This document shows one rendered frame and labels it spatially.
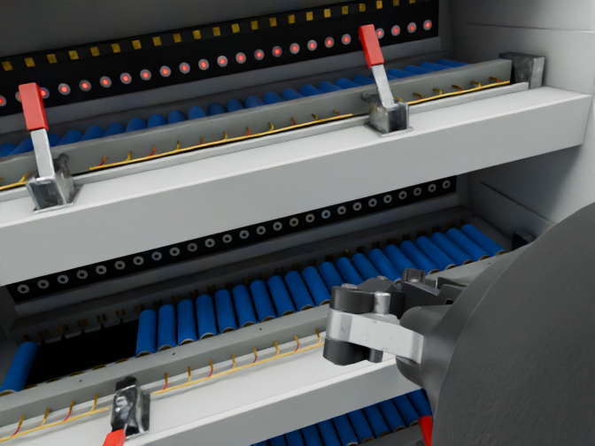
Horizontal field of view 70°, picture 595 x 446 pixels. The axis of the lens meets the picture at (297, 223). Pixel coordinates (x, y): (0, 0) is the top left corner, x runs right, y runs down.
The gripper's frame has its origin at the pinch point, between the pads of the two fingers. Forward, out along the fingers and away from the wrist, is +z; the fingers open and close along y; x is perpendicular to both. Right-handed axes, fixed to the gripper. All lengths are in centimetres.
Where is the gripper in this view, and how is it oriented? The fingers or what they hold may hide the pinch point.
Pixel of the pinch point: (433, 301)
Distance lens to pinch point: 28.7
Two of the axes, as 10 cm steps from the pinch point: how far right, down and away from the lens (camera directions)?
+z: 1.0, 0.6, 9.9
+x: -1.4, 9.9, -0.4
